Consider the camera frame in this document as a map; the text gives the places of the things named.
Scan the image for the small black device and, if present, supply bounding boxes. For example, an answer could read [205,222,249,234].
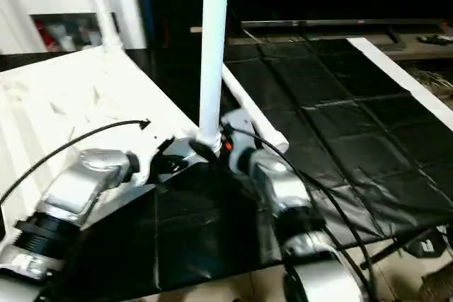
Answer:
[418,34,453,46]

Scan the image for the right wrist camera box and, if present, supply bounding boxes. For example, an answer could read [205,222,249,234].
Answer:
[219,109,257,174]

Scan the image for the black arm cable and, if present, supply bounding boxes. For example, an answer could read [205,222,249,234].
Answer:
[0,119,151,205]
[224,124,379,299]

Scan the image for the black work mat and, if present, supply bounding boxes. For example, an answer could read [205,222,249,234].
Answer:
[0,37,453,296]

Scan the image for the white plastic table leg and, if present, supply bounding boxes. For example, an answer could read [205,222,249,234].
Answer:
[197,0,231,156]
[222,64,289,156]
[84,0,122,52]

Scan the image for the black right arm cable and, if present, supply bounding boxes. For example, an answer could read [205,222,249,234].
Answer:
[224,124,379,299]

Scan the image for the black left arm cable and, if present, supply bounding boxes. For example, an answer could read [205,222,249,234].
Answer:
[0,119,151,205]

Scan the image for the white plastic table top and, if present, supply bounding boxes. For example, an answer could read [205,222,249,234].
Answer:
[0,46,220,226]

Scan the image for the tangled pale cables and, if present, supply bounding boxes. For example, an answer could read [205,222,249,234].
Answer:
[409,67,453,101]

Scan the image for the white flat board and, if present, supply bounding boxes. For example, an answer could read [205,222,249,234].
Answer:
[347,36,453,132]

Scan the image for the red bottle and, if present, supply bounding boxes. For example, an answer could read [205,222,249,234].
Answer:
[34,22,53,50]

